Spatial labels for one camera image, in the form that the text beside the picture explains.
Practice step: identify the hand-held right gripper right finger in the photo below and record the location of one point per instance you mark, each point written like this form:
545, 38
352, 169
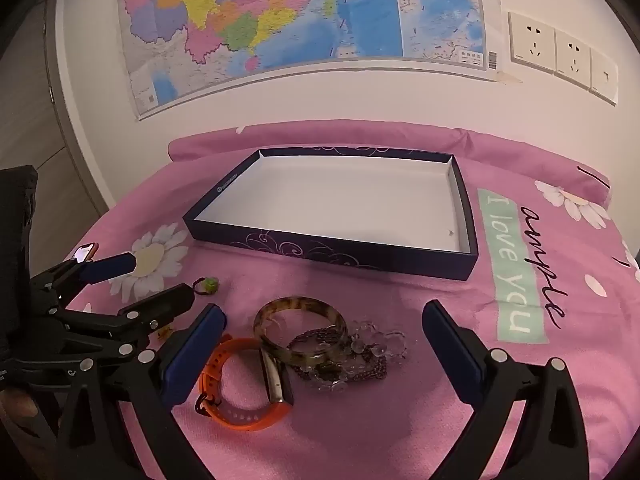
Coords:
452, 355

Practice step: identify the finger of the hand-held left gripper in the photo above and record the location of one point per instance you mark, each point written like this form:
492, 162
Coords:
160, 305
110, 266

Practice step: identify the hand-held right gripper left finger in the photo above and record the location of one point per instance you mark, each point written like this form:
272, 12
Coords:
192, 355

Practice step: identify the orange smartwatch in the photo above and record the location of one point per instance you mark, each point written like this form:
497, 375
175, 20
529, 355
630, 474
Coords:
235, 417

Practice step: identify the tortoiseshell bangle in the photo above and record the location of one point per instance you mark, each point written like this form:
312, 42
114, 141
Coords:
280, 351

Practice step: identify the shallow white box tray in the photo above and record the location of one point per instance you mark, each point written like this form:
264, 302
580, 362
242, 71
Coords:
325, 200

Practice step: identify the person's left hand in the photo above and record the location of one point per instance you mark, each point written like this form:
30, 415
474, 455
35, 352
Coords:
17, 410

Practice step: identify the orange cased phone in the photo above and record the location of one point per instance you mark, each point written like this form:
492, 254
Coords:
85, 253

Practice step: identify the pink flower printed blanket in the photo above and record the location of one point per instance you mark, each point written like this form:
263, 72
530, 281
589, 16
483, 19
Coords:
375, 420

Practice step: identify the brown wooden cabinet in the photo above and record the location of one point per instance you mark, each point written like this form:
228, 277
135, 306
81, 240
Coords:
30, 110

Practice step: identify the white wall switch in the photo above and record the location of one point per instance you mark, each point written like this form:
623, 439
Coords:
604, 77

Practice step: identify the colourful wall map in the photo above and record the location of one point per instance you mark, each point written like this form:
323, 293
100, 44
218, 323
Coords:
300, 10

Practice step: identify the white wall socket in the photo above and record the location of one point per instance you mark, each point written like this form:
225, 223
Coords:
572, 59
532, 42

